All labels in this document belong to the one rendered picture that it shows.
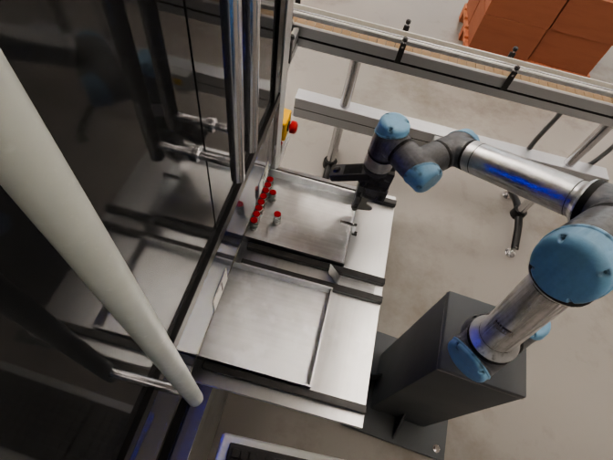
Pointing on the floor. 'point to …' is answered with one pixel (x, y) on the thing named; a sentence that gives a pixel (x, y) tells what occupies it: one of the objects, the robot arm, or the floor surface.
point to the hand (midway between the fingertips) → (352, 206)
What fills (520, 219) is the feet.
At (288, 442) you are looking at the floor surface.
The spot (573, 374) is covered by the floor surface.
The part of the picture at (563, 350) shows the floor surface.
